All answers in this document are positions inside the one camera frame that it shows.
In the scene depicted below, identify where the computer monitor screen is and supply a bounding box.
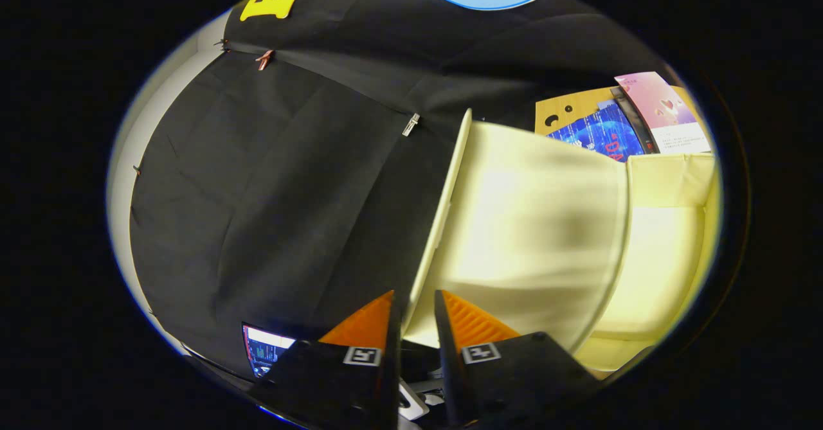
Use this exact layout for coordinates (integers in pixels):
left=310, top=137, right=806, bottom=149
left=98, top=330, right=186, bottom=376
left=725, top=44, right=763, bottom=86
left=242, top=323, right=296, bottom=378

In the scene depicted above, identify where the pink cover book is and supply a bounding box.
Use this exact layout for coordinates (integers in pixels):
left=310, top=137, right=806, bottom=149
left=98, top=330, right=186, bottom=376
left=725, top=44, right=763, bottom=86
left=611, top=71, right=712, bottom=155

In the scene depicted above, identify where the white rounded object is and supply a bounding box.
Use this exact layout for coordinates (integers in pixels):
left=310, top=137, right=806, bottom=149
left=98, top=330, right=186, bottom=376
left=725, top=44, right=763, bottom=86
left=397, top=381, right=430, bottom=422

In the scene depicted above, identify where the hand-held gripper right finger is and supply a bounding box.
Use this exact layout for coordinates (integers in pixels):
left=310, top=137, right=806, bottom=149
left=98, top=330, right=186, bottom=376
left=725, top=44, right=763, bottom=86
left=434, top=289, right=603, bottom=428

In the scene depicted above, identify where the grey-green fabric storage box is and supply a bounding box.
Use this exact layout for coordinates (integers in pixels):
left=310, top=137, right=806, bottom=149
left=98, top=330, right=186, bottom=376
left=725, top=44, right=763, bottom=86
left=402, top=109, right=719, bottom=379

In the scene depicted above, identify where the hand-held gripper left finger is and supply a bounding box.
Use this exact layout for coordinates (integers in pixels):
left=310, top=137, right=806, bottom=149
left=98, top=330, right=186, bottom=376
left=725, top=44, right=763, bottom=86
left=248, top=290, right=404, bottom=430

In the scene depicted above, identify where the blue cover book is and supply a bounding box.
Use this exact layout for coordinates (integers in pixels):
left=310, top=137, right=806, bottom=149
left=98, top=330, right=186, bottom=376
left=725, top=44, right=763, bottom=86
left=547, top=101, right=646, bottom=163

